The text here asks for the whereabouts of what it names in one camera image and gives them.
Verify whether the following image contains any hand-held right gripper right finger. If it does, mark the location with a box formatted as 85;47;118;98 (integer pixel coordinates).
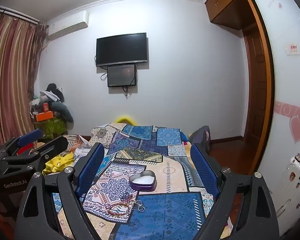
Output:
190;143;283;240

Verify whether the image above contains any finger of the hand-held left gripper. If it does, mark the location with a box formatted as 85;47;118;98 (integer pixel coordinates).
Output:
5;135;69;173
0;129;43;157

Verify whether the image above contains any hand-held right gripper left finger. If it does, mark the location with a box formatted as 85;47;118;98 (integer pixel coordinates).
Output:
14;142;105;240

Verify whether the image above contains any red cord bead bracelet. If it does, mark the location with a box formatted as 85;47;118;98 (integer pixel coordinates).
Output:
108;201;130;216

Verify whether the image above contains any purple heart-shaped tin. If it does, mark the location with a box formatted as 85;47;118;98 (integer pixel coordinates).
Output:
129;170;157;192

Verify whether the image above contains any yellow cloth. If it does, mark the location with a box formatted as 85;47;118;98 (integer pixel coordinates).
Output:
42;152;76;176

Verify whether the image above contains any orange box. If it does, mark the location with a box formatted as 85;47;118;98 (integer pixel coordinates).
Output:
34;111;54;122

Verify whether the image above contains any dark bag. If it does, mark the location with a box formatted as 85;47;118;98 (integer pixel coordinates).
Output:
189;126;211;153

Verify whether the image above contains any grey bolster pillow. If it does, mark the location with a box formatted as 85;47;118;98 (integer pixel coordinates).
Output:
50;102;74;123

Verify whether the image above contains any pile of clothes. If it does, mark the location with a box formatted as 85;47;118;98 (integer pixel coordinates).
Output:
29;83;65;113

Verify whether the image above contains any patchwork printed blanket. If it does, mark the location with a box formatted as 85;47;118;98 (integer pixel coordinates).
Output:
52;122;232;240

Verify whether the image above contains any yellow round object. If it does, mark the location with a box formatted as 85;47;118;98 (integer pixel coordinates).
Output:
115;116;134;125

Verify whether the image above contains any striped curtain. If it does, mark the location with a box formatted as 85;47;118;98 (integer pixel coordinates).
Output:
0;12;47;145

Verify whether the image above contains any white suitcase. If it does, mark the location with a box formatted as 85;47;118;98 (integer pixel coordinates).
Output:
270;155;300;222

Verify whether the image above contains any wooden door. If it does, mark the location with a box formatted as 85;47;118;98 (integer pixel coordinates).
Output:
241;22;268;171

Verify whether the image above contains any small black monitor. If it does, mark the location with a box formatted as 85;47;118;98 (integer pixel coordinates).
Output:
107;64;137;87

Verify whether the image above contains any pink heart sticker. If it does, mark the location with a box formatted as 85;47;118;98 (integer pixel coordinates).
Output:
275;100;300;144

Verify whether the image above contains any white air conditioner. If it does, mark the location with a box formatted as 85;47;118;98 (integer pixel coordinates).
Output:
47;11;90;40

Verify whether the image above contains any white sliding wardrobe door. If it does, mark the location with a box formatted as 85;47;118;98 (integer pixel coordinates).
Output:
250;0;300;205

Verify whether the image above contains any wooden overhead cabinet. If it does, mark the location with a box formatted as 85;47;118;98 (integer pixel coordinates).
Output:
204;0;256;30

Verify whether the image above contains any black wall television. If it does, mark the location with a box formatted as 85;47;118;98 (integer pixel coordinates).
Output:
96;32;148;67

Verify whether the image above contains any curtain rail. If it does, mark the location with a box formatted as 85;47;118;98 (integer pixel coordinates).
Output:
0;5;48;26

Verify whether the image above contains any small wall sign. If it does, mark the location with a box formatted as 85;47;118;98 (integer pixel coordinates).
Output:
284;42;300;55

